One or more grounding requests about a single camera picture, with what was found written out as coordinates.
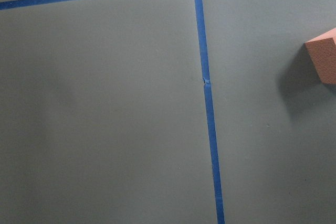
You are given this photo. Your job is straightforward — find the orange foam block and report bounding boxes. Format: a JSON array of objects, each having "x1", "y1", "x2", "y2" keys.
[{"x1": 305, "y1": 28, "x2": 335, "y2": 85}]

